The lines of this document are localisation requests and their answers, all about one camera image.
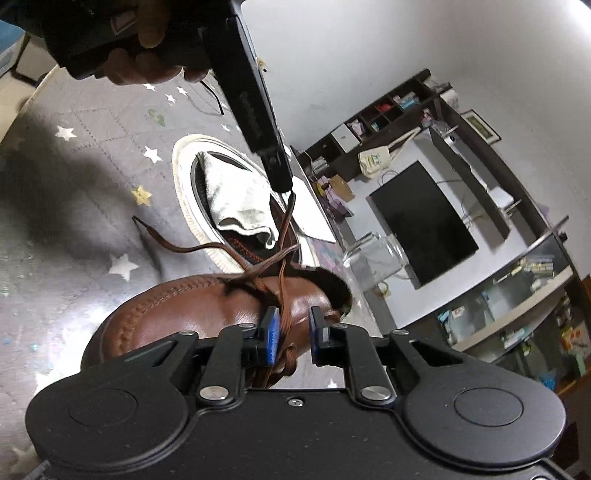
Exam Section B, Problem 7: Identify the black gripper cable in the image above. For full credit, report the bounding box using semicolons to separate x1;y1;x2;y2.
186;80;226;116

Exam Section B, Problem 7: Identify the round black induction cooktop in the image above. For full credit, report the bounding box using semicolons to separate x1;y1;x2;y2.
171;133;306;278

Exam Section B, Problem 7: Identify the white paper sheet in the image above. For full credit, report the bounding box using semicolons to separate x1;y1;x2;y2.
287;144;338;244

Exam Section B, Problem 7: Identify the black flat television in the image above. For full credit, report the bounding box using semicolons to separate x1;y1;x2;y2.
368;161;479;288

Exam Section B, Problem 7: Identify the white folded towel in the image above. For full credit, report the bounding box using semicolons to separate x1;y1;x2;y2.
197;152;280;250

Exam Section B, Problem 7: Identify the brown shoelace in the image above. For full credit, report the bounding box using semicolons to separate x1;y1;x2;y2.
132;190;298;387

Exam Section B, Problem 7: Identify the brown leather shoe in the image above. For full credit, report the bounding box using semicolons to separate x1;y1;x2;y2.
81;266;352;387

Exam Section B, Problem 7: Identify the glass display cabinet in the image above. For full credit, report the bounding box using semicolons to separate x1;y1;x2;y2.
409;220;576;363

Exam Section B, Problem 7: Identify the clear glass mug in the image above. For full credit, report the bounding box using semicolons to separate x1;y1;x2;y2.
342;232;409;292

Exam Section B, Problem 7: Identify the white canvas tote bag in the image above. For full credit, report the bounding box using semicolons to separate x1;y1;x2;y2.
358;127;421;179

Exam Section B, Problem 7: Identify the person left hand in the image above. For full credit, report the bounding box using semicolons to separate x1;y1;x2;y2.
102;0;209;85

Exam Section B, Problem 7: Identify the dark cubby bookshelf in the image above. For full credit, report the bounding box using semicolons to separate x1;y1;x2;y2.
297;69;451;181

